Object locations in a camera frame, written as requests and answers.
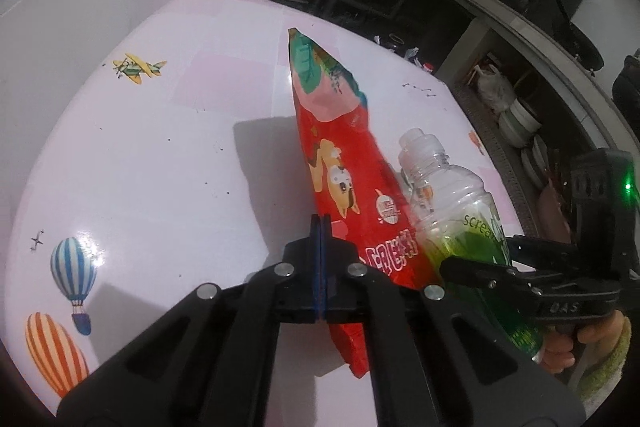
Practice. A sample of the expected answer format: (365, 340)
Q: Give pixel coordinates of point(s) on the white plastic bag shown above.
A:
(495, 89)

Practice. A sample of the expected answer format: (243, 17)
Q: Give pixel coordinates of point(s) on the green plastic bottle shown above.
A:
(450, 187)

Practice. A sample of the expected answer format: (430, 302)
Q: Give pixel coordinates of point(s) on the person's right hand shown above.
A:
(595, 334)

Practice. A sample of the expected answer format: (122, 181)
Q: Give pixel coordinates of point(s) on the pink basin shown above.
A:
(552, 212)

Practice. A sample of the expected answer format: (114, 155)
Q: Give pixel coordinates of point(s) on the large black pot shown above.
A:
(627, 87)

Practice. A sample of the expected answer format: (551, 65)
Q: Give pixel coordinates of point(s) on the dark ceramic jar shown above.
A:
(392, 42)

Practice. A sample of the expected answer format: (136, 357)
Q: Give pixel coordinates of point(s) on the black wok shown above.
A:
(582, 42)

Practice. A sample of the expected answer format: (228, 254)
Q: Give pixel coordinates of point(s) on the person's right forearm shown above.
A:
(607, 372)

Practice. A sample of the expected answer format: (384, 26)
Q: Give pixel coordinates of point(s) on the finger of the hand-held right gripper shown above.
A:
(540, 252)
(490, 279)

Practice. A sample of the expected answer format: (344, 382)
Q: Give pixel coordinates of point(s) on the stack of white bowls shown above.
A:
(520, 124)

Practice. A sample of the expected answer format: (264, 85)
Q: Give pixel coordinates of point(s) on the red snack bag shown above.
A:
(340, 147)

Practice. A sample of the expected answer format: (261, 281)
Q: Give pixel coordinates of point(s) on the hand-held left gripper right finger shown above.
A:
(340, 282)

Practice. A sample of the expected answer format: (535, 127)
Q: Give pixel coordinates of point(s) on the cooking oil bottle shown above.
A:
(429, 67)

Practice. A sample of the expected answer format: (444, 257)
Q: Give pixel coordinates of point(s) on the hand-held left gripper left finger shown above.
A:
(300, 282)

